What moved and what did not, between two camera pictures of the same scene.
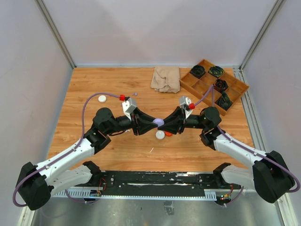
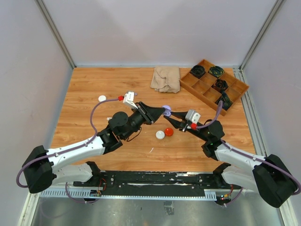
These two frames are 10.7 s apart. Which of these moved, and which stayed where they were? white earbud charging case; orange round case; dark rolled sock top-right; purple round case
Moved: purple round case
Stayed: dark rolled sock top-right; orange round case; white earbud charging case
